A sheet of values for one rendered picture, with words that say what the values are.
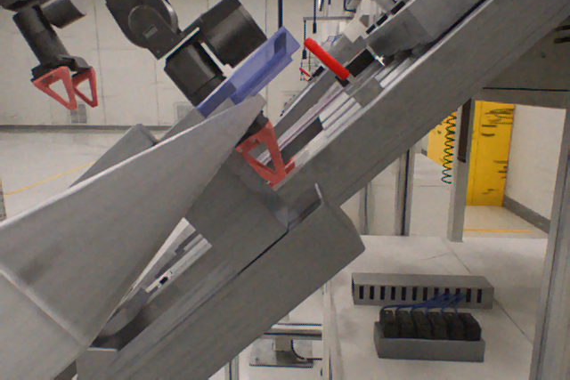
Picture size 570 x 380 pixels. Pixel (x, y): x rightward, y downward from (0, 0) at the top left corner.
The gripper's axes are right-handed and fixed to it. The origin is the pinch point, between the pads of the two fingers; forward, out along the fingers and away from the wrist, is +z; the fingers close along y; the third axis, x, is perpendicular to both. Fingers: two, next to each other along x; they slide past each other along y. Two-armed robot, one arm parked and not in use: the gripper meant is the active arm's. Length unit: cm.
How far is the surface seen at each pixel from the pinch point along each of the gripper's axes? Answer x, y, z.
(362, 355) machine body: 8.8, 5.6, 31.5
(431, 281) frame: -6.1, 22.5, 37.6
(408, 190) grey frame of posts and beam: -15, 60, 33
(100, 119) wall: 391, 875, -223
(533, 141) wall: -118, 271, 135
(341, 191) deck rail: -6.1, -10.1, 4.0
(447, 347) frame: -2.7, 4.8, 37.6
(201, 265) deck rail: 11.6, -9.9, 1.3
